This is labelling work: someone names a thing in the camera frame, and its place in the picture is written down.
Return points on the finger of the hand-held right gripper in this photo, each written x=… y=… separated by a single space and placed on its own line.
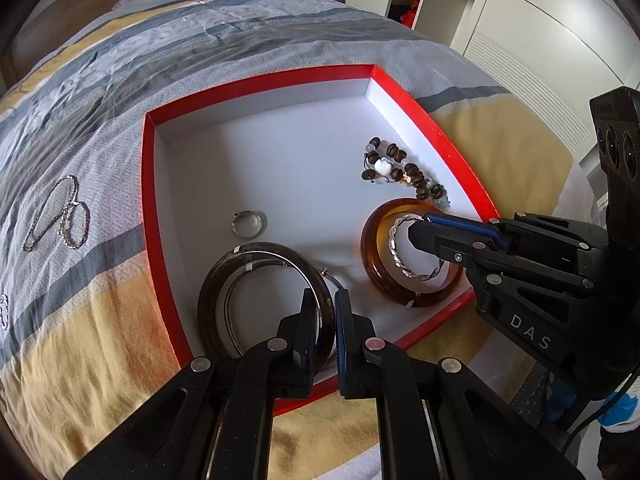
x=440 y=242
x=460 y=226

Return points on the white wardrobe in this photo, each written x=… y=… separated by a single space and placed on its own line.
x=525 y=35

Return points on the red cardboard box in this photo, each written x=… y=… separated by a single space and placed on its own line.
x=280 y=170

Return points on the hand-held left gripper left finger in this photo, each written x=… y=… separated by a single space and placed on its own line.
x=312 y=325

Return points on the thin metal hoop bangle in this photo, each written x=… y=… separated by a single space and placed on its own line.
x=228 y=310

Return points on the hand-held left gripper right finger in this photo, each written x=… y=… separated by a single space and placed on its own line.
x=342 y=340

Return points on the dark brown bangle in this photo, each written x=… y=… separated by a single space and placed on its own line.
x=212 y=290

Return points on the blue white shoe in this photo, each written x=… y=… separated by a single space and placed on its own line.
x=620 y=412

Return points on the striped blue yellow duvet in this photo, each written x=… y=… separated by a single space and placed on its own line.
x=100 y=135

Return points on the small red item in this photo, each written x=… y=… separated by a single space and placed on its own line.
x=411 y=15

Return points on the amber translucent bangle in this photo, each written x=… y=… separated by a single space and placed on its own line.
x=372 y=260

